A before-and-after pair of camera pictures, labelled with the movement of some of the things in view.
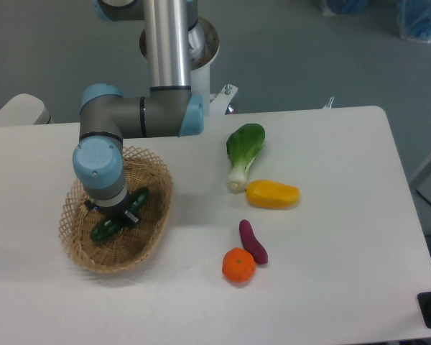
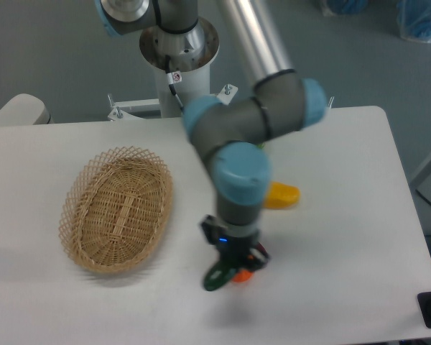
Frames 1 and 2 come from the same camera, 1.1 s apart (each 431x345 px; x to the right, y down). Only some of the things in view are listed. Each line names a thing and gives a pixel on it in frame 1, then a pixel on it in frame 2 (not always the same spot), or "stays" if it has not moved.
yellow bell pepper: x=272 y=195 stays
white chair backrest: x=24 y=109 stays
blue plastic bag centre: x=348 y=7 stays
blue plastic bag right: x=422 y=20 stays
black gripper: x=119 y=212 → x=235 y=249
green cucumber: x=106 y=228 → x=218 y=276
